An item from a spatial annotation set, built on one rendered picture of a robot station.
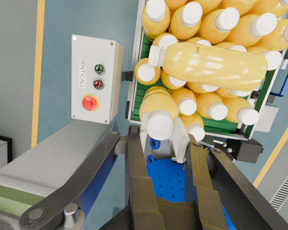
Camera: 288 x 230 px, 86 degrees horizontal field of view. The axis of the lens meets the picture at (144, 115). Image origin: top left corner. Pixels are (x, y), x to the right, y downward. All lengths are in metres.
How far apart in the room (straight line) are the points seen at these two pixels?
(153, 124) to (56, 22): 1.60
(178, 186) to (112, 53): 0.40
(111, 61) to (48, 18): 1.43
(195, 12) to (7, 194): 0.85
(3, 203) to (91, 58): 0.66
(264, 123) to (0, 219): 1.07
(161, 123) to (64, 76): 1.54
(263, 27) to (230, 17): 0.07
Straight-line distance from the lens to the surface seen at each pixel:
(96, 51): 0.39
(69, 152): 1.04
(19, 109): 2.07
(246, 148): 0.61
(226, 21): 0.39
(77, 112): 0.43
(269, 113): 0.77
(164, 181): 0.50
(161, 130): 0.22
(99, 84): 0.38
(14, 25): 1.96
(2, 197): 0.84
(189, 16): 0.38
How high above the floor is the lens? 1.47
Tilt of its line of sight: 72 degrees down
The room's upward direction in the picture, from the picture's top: 168 degrees counter-clockwise
